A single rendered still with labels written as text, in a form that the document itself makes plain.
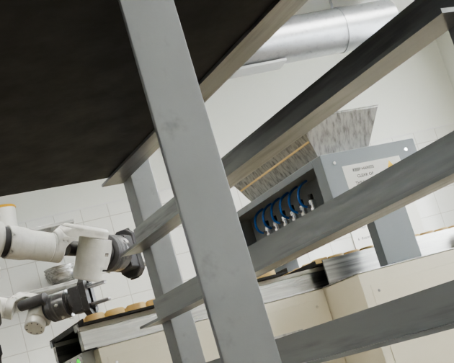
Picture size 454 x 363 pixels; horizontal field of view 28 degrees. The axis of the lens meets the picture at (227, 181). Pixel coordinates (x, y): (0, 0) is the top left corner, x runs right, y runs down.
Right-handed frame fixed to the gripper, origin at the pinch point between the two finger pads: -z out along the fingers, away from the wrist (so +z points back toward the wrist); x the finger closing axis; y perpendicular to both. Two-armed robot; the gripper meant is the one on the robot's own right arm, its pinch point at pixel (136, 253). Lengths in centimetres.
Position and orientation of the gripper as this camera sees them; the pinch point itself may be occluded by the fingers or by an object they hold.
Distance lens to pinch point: 229.1
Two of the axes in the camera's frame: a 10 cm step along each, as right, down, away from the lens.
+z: -3.6, -0.9, -9.3
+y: -8.9, 3.3, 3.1
